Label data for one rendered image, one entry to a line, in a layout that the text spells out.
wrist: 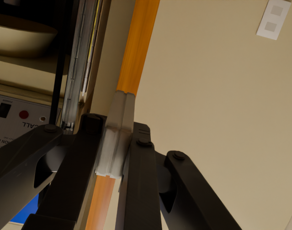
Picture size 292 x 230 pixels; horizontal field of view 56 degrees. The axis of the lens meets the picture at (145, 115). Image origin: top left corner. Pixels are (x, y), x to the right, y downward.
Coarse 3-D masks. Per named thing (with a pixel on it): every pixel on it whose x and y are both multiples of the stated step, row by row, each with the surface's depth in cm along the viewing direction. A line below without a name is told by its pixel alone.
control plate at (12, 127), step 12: (0, 96) 45; (12, 108) 44; (24, 108) 45; (36, 108) 45; (48, 108) 46; (60, 108) 46; (0, 120) 43; (12, 120) 44; (24, 120) 44; (36, 120) 44; (48, 120) 45; (0, 132) 43; (12, 132) 43; (24, 132) 43; (0, 144) 42
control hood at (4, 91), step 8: (0, 88) 46; (8, 88) 47; (16, 88) 48; (8, 96) 45; (16, 96) 45; (24, 96) 46; (32, 96) 46; (40, 96) 47; (48, 96) 48; (48, 104) 46; (80, 112) 47
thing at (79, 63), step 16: (80, 0) 14; (96, 0) 14; (80, 16) 14; (80, 32) 14; (80, 48) 15; (80, 64) 15; (80, 80) 15; (80, 96) 20; (64, 112) 16; (64, 128) 16
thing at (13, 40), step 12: (0, 24) 59; (12, 24) 60; (24, 24) 61; (36, 24) 61; (0, 36) 47; (12, 36) 47; (24, 36) 48; (36, 36) 50; (48, 36) 52; (0, 48) 48; (12, 48) 49; (24, 48) 50; (36, 48) 52
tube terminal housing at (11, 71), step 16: (48, 48) 65; (96, 48) 48; (0, 64) 46; (16, 64) 47; (32, 64) 49; (48, 64) 52; (64, 64) 55; (96, 64) 53; (0, 80) 47; (16, 80) 47; (32, 80) 48; (48, 80) 48; (64, 80) 48
